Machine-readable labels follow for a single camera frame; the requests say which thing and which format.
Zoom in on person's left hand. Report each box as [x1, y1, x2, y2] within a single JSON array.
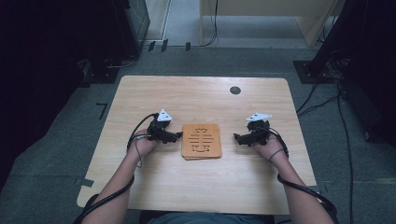
[[129, 129, 160, 159]]

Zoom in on dark wrist band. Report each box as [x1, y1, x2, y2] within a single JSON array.
[[269, 147, 286, 162]]

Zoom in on black square stand base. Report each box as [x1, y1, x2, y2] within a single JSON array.
[[293, 60, 336, 85]]

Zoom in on black angled floor tape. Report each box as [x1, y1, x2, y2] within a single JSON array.
[[95, 102, 108, 120]]

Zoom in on thin grey cable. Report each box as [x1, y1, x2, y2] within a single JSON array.
[[132, 133, 151, 169]]

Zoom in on blue-grey shorts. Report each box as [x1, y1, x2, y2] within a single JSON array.
[[146, 212, 275, 224]]

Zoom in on grey floor tape patch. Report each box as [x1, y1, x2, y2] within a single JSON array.
[[74, 176, 95, 189]]

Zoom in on long black floor cable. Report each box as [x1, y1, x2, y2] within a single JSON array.
[[336, 82, 355, 224]]

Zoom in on thick black left gripper cable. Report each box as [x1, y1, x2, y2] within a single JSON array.
[[73, 112, 160, 224]]

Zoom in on black cabinet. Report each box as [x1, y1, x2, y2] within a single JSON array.
[[110, 0, 151, 60]]

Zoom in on thick black gripper cable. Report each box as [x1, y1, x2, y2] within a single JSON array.
[[267, 127, 340, 224], [73, 112, 160, 224]]

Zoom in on person's right hand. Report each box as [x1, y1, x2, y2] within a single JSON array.
[[253, 135, 290, 162]]

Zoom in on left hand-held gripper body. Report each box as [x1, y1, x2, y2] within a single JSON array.
[[148, 108, 173, 143]]

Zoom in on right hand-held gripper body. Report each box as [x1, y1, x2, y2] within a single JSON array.
[[246, 112, 274, 147]]

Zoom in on black flat stand base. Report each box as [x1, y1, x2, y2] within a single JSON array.
[[81, 59, 120, 85]]

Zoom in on black hanging cable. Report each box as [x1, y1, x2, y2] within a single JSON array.
[[204, 0, 219, 48]]

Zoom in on thick black right gripper cable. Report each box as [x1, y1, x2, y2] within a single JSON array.
[[267, 127, 340, 224]]

